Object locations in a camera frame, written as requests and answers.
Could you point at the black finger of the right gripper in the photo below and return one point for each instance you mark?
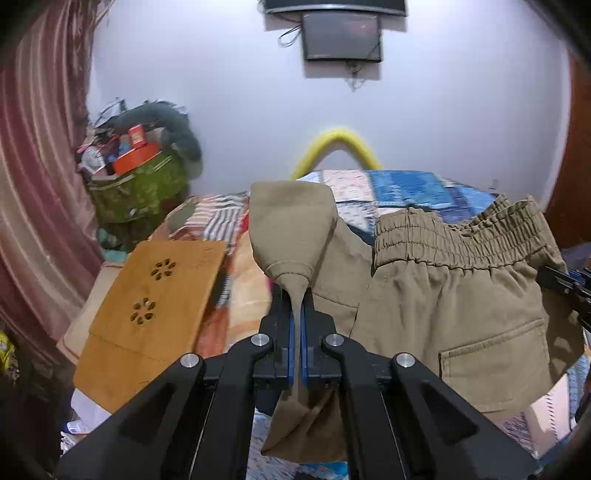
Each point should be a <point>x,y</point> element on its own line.
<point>574,286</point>

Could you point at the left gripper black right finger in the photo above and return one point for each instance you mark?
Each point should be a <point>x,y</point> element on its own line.
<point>400,420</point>

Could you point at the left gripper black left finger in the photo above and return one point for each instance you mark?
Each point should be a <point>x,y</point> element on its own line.
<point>194,420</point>

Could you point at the olive khaki pants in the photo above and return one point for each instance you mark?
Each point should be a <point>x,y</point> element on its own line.
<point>415,299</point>

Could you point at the brown wooden door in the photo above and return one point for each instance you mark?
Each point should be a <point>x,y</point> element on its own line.
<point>568,211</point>

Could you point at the wooden lap tray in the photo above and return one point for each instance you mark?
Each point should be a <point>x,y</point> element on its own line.
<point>150,316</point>

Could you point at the blue patchwork bedspread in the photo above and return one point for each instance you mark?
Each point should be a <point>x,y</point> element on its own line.
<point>415,191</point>

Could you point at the striped pillow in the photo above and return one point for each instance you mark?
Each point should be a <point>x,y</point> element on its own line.
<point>206,218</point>

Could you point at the striped maroon curtain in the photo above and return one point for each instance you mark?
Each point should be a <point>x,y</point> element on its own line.
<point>49,255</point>

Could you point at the green storage bag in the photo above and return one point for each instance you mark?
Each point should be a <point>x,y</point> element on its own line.
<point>141,192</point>

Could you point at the orange box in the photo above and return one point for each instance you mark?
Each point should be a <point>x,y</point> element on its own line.
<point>134,150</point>

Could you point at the yellow curved headboard tube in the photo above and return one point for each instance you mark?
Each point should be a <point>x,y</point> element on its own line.
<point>338,139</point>

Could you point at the grey stuffed toy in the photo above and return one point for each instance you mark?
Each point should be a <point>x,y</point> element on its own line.
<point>176,133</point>

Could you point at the large black television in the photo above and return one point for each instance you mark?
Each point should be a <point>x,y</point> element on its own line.
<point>388,7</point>

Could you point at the wall mounted black monitor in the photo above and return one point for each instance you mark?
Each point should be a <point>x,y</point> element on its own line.
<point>341,36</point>

